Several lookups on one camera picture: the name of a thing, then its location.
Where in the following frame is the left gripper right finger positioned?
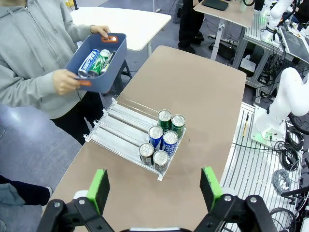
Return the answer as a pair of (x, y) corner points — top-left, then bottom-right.
(193, 166), (278, 232)

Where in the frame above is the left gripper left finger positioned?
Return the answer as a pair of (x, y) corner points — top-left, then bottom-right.
(36, 168), (115, 232)

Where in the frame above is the blue basket with orange handles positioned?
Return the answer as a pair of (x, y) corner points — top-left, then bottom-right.
(64, 33), (128, 94)

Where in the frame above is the green beverage can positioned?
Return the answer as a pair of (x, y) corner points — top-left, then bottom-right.
(171, 114), (186, 139)
(157, 109), (172, 130)
(88, 49), (111, 77)

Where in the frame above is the black beverage can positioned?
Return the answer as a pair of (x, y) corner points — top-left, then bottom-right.
(139, 142), (155, 165)
(100, 50), (116, 75)
(153, 150), (169, 173)

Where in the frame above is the blue beverage can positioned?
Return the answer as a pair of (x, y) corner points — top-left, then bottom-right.
(77, 48), (100, 78)
(148, 125), (164, 148)
(163, 130), (179, 158)

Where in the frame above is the person's right forearm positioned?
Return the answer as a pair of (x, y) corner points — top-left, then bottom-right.
(0, 60), (57, 114)

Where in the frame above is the person's left forearm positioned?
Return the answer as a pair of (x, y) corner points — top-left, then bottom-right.
(69, 23), (94, 43)

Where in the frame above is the clear plastic can dispenser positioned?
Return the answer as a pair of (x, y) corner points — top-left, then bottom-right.
(83, 95), (187, 181)

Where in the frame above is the person's right hand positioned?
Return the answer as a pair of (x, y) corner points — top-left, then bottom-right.
(52, 69), (82, 95)

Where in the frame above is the person's left hand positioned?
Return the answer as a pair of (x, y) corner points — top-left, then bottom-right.
(89, 25), (111, 39)

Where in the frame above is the white slatted mounting platform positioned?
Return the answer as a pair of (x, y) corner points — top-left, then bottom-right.
(220, 101), (304, 232)

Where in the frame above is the yellow black pen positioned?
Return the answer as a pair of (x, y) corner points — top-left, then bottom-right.
(242, 113), (250, 138)

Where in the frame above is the person in black clothes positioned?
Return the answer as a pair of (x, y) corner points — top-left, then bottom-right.
(178, 0), (205, 54)

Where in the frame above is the large white table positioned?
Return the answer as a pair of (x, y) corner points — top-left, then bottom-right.
(70, 6), (172, 57)

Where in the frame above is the person in grey hoodie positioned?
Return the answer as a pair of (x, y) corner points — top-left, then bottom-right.
(0, 0), (112, 145)

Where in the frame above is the brown height-adjustable desk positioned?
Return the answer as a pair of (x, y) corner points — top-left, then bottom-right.
(193, 0), (255, 61)

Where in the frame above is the black mat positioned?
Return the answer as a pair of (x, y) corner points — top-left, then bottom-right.
(201, 0), (229, 12)

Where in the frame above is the grey cable coil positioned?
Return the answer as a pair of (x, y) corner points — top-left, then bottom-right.
(272, 169), (300, 194)

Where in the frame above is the black cable coil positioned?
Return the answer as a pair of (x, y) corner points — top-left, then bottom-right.
(277, 127), (305, 171)

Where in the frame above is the black stool frame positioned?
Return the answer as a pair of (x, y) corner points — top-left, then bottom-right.
(102, 59), (133, 97)

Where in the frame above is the aluminium frame workbench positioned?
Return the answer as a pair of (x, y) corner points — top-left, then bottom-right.
(233, 12), (309, 97)

